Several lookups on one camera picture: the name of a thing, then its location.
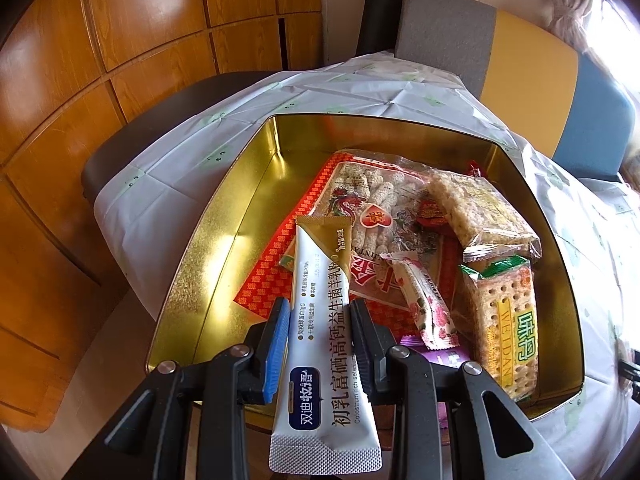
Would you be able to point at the grey yellow blue chair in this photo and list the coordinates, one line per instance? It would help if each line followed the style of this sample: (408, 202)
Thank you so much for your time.
(525, 50)

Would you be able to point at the puffed rice cake pack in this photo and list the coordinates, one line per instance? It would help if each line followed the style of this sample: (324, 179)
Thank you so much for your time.
(480, 210)

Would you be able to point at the purple snack packet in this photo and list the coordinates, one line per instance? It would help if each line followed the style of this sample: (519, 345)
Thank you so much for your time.
(450, 359)

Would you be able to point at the gold tin box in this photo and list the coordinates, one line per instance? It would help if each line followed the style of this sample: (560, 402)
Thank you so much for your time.
(240, 220)

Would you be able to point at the beige curtain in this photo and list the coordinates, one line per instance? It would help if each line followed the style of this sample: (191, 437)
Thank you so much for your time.
(575, 0)

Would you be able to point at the yellow green cracker pack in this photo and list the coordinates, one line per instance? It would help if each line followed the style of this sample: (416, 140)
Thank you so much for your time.
(505, 325)

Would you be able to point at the large red snack bag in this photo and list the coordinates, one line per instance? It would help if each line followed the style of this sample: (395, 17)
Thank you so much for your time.
(360, 210)

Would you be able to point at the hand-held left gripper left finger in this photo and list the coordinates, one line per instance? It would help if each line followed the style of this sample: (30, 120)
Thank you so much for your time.
(275, 355)

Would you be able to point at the wooden wardrobe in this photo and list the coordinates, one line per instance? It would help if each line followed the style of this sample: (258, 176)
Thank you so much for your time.
(100, 60)

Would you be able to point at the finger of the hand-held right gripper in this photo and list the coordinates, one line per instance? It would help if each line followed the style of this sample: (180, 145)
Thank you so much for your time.
(631, 375)

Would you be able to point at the white cloud-print tablecloth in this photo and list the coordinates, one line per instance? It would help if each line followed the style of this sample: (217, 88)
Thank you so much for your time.
(200, 125)

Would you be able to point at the pink floral candy packet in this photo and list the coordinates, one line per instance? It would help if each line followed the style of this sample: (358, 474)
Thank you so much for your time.
(425, 305)

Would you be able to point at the dark brown chair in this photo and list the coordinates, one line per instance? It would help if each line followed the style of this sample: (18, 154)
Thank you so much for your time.
(150, 125)

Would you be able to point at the white and gold long sachet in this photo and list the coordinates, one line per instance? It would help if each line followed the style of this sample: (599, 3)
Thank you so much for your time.
(320, 270)

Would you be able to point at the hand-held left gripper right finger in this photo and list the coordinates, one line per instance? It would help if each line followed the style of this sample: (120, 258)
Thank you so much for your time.
(365, 345)

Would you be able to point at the window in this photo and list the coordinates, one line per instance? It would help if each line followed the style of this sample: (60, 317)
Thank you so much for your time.
(622, 25)

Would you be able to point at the red candy packet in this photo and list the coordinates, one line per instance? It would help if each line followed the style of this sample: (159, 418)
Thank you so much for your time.
(432, 217)

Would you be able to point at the black rolled mat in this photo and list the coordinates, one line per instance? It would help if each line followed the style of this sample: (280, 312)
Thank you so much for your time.
(380, 10)

